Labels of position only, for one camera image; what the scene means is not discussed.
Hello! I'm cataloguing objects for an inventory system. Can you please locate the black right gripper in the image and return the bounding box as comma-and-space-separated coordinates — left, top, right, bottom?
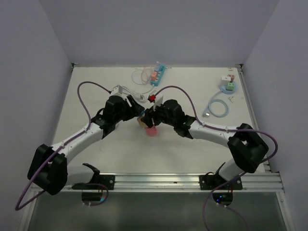
141, 101, 176, 129

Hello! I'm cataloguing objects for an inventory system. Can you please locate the beige cube socket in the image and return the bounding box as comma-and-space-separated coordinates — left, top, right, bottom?
137, 117, 148, 128

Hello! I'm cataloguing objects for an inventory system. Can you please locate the pink square plug adapter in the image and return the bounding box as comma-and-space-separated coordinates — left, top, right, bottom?
144, 127, 158, 136

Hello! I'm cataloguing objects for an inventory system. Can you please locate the light blue round socket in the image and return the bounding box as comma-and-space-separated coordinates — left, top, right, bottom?
219, 81, 238, 95

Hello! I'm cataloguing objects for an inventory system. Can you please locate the white cube charger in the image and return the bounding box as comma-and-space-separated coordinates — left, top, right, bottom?
221, 76, 231, 84

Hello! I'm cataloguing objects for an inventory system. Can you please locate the green cube charger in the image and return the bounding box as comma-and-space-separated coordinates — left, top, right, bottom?
226, 82, 236, 91

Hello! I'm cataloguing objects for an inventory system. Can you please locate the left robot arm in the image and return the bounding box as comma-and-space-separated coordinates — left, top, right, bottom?
27, 95, 145, 195

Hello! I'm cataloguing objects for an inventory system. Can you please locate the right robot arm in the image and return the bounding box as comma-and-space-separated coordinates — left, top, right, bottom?
141, 100, 269, 189

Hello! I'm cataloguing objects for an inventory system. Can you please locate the orange plug on strip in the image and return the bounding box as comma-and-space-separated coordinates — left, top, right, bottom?
151, 71, 159, 82

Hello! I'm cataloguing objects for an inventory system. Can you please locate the teal power strip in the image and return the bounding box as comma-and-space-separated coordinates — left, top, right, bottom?
150, 63, 166, 87

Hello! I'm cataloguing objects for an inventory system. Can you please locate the white coiled cable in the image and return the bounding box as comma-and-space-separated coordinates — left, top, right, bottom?
120, 86, 154, 103

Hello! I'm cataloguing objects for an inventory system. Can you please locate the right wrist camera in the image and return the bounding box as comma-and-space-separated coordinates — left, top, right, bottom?
148, 94, 163, 106

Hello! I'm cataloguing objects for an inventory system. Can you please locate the thin pink white cable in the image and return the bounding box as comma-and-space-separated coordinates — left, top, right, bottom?
131, 66, 154, 86

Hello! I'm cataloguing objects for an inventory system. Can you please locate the light blue coiled cable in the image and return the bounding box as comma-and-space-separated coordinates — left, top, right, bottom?
203, 89, 229, 118

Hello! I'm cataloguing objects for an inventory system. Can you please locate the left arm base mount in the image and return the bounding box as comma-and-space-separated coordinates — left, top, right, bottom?
72, 175, 116, 190

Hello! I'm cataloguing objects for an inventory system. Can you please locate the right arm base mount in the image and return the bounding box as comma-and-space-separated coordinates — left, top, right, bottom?
199, 174, 243, 190

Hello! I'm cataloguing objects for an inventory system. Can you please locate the aluminium rail frame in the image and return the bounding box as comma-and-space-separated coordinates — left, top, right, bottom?
18, 63, 295, 231

